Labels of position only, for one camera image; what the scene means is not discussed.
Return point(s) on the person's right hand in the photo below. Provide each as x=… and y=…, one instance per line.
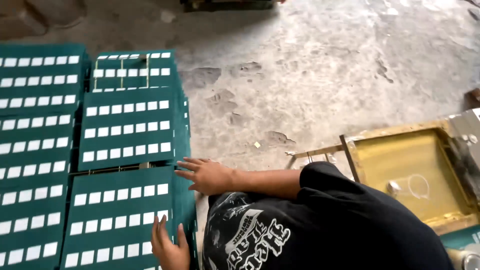
x=213, y=178

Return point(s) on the person's left hand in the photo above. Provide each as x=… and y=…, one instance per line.
x=170, y=255

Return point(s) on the person's right fingers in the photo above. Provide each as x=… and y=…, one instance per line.
x=187, y=163

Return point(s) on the stack of green printed sheets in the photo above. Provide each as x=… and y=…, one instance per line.
x=157, y=69
x=32, y=221
x=35, y=144
x=127, y=129
x=41, y=77
x=120, y=225

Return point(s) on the person's black printed t-shirt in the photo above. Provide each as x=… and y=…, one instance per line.
x=337, y=225

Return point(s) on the green printed sheet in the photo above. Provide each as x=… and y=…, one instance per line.
x=461, y=237

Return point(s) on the metal ink can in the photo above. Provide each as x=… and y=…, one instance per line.
x=467, y=258

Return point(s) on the wooden screen printing frame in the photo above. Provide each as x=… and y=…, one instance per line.
x=412, y=176

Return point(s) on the metal frame hinge clamp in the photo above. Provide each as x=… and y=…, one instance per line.
x=465, y=138

